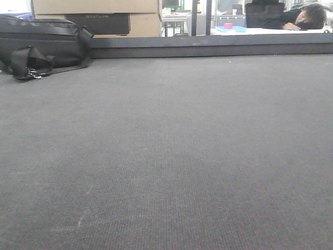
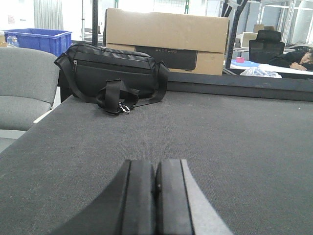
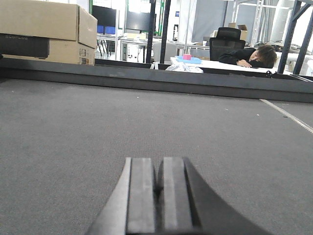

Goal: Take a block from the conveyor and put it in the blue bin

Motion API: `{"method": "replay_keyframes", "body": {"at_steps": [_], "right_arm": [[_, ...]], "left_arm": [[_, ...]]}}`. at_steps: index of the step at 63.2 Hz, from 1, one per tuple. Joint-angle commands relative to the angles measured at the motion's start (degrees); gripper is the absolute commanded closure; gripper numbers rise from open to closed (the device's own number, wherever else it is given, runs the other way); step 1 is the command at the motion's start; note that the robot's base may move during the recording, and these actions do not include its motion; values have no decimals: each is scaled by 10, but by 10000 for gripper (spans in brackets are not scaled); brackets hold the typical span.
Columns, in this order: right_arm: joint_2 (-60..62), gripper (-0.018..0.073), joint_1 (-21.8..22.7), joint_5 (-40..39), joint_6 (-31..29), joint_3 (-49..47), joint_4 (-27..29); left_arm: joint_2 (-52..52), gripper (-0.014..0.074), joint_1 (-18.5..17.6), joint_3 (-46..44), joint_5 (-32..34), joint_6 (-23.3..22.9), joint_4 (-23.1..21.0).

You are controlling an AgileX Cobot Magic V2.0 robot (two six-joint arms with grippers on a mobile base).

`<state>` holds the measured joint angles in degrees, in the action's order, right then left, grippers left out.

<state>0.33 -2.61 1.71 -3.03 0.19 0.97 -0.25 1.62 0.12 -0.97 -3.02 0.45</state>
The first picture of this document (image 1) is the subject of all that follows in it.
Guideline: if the pink cube block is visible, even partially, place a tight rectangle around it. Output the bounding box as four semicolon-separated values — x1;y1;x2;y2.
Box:
224;23;233;29

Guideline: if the black conveyor side rail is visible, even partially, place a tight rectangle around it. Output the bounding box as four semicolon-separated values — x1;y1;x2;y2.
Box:
91;32;332;59

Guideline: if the black fabric shoulder bag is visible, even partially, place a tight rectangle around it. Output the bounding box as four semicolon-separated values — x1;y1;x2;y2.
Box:
1;15;94;81

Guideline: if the sleeping person in black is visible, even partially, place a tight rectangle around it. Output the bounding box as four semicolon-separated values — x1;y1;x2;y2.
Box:
261;4;327;31

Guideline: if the large cardboard box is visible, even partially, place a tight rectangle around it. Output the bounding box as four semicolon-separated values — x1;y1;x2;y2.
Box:
32;0;162;38

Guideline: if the light blue tray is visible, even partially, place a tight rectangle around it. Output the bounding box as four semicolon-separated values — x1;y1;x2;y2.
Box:
215;26;247;33

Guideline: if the white table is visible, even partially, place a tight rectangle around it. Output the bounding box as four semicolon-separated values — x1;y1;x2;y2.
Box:
211;27;332;35

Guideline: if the black office chair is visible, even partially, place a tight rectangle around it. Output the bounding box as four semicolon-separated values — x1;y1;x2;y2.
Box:
245;1;285;28

